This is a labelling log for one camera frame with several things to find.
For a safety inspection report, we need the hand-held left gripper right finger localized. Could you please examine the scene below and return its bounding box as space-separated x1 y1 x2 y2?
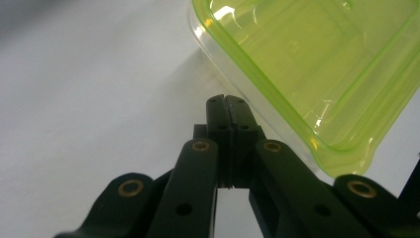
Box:
226 94 267 190

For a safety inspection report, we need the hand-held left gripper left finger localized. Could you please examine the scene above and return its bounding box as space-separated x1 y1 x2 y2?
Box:
192 94 232 190

